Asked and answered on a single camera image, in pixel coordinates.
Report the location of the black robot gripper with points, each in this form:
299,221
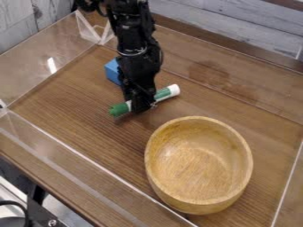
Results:
136,74

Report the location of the green Expo marker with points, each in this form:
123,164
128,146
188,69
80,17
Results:
168,92

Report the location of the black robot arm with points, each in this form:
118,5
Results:
131,22

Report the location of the brown wooden bowl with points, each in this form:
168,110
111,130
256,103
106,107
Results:
199,164

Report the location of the blue foam block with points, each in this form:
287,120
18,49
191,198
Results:
111,68

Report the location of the clear acrylic tray wall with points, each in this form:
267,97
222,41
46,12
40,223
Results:
84,156

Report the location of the black metal table frame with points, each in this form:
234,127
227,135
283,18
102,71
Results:
44,210

